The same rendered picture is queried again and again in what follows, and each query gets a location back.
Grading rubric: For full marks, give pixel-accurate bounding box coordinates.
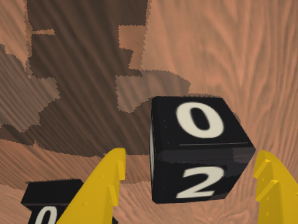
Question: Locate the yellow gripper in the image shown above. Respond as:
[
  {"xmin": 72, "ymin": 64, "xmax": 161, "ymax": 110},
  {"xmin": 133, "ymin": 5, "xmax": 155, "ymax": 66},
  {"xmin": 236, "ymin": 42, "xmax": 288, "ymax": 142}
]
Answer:
[{"xmin": 56, "ymin": 148, "xmax": 298, "ymax": 224}]

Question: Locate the black number cube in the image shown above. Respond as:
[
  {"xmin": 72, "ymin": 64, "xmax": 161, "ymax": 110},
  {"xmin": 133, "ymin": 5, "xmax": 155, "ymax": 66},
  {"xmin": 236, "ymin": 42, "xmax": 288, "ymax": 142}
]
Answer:
[
  {"xmin": 149, "ymin": 96, "xmax": 256, "ymax": 204},
  {"xmin": 28, "ymin": 206, "xmax": 68, "ymax": 224}
]

